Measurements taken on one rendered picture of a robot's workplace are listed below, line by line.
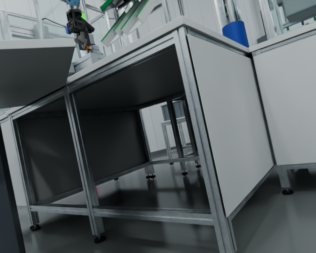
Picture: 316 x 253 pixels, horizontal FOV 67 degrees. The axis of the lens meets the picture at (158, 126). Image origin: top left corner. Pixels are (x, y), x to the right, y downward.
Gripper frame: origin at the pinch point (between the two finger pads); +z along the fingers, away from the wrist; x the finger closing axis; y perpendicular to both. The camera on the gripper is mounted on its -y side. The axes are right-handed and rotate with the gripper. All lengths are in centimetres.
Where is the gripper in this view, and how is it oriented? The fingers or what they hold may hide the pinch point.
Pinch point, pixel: (85, 46)
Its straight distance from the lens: 155.2
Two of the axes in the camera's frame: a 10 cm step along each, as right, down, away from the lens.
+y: -6.0, 1.1, -8.0
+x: 7.8, -1.8, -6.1
